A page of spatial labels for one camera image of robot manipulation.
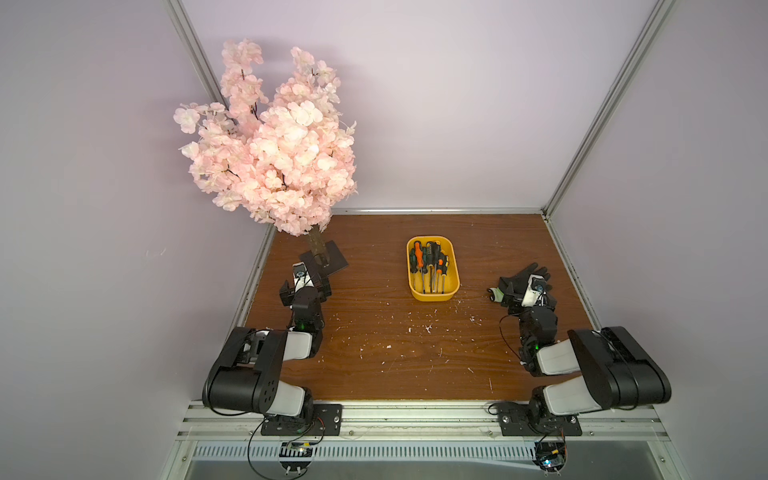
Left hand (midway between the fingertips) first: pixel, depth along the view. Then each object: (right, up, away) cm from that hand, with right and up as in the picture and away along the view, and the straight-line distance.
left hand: (306, 274), depth 90 cm
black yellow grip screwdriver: (+44, 0, +11) cm, 46 cm away
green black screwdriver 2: (+37, +1, +11) cm, 39 cm away
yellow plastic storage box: (+46, -2, +7) cm, 47 cm away
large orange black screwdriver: (+36, +4, +11) cm, 38 cm away
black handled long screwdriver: (+41, +5, +11) cm, 43 cm away
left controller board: (+2, -43, -17) cm, 47 cm away
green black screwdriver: (+34, +2, +11) cm, 36 cm away
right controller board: (+64, -41, -20) cm, 79 cm away
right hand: (+68, -2, -3) cm, 68 cm away
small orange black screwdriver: (+43, 0, +11) cm, 44 cm away
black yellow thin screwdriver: (+40, +5, +13) cm, 42 cm away
